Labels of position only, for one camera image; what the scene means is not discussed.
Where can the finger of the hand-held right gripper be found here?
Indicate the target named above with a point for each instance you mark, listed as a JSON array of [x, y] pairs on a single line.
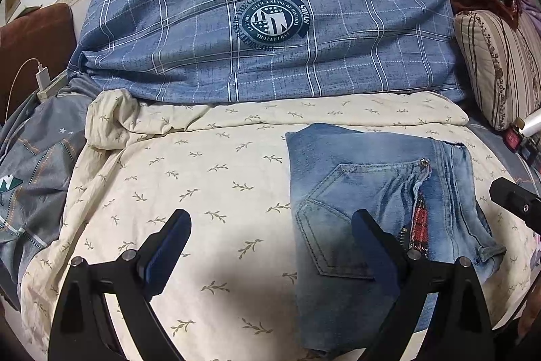
[[515, 202]]

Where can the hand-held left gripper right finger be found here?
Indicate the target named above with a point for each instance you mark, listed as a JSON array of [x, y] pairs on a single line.
[[372, 247]]

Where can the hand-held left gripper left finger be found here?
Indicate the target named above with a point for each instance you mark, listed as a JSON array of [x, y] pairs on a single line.
[[167, 242]]

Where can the blue denim pants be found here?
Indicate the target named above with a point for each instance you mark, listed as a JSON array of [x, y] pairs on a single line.
[[359, 183]]

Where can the grey blue bed sheet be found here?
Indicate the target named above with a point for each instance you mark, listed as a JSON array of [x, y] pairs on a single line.
[[494, 149]]

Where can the small red box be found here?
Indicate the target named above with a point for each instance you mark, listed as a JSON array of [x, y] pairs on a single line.
[[512, 139]]

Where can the cream leaf-print blanket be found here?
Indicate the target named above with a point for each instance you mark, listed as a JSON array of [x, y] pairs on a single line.
[[190, 175]]

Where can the white tube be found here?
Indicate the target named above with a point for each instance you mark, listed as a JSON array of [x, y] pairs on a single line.
[[530, 125]]

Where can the striped floral pillow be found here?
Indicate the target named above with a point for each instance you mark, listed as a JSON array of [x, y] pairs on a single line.
[[498, 65]]

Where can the grey patterned duvet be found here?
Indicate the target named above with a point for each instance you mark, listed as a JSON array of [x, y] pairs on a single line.
[[38, 158]]

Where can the pale green power strip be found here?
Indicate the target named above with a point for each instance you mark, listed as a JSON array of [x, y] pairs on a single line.
[[55, 87]]

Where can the white charger plug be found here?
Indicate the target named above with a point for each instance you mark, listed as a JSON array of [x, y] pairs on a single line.
[[43, 79]]

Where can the blue plaid quilt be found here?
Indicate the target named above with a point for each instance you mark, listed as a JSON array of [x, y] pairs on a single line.
[[190, 27]]

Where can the brown headboard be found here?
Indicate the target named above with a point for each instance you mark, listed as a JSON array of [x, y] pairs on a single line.
[[38, 35]]

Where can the small green object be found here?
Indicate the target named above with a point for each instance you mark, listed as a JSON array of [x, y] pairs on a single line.
[[29, 10]]

